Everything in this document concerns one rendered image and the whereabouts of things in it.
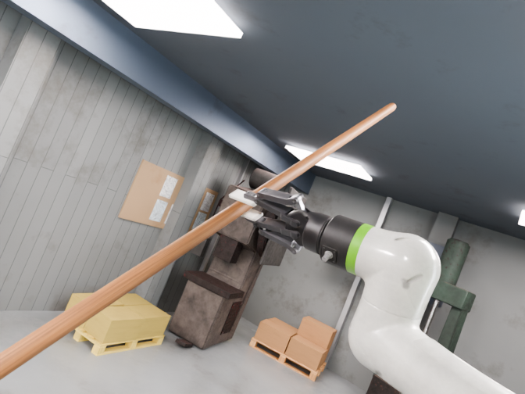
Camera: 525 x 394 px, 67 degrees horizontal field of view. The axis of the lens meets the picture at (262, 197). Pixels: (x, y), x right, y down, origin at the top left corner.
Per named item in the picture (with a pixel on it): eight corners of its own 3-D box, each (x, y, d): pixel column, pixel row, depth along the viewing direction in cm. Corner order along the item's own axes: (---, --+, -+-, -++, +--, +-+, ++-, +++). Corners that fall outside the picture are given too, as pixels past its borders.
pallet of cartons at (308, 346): (330, 375, 657) (347, 334, 661) (308, 384, 576) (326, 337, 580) (269, 338, 725) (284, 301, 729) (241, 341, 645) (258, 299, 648)
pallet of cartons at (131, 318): (127, 319, 538) (139, 292, 540) (166, 349, 496) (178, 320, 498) (51, 320, 444) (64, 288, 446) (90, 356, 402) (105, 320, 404)
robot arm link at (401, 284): (455, 245, 68) (444, 247, 59) (431, 314, 69) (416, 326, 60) (376, 219, 75) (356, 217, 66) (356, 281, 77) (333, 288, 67)
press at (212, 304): (200, 318, 672) (260, 173, 686) (256, 355, 606) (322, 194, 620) (138, 319, 554) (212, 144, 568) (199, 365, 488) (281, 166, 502)
